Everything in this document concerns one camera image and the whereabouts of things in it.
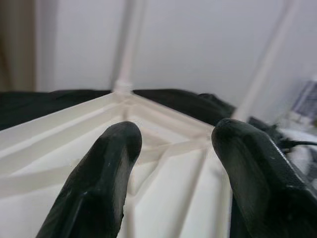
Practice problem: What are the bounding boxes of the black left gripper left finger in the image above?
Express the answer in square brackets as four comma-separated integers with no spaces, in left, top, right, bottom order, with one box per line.
[35,120,143,238]

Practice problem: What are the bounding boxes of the white plastic table leg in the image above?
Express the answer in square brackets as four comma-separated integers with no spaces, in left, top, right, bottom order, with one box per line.
[232,0,301,122]
[111,0,149,96]

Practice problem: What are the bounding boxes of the white door frame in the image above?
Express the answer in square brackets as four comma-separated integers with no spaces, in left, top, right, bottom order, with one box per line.
[34,0,59,93]

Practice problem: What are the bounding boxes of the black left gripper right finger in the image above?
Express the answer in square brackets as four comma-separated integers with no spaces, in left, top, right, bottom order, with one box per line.
[211,118,317,238]

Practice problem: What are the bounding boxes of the white plastic table top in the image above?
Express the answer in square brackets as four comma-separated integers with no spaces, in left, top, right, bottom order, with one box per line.
[0,91,234,238]

